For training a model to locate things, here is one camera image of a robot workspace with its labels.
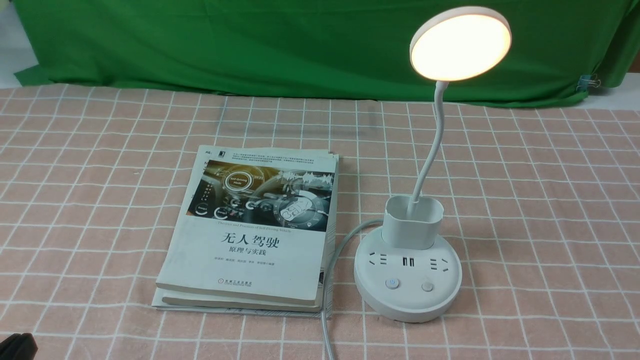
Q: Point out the white desk lamp with socket base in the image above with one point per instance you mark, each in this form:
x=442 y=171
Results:
x=404 y=269

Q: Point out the white self-driving textbook top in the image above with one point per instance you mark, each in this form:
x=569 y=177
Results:
x=250 y=250

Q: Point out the green backdrop cloth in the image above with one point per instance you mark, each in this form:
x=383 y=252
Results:
x=333 y=49

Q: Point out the white bottom book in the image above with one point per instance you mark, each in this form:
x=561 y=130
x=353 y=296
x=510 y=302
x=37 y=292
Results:
x=240 y=306

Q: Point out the pink checkered tablecloth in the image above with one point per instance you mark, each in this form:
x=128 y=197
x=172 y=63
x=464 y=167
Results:
x=541 y=205

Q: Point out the blue binder clip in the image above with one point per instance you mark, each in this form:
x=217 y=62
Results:
x=588 y=81

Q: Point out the black object bottom left corner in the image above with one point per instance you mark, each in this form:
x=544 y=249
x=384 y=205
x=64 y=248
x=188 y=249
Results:
x=18 y=346

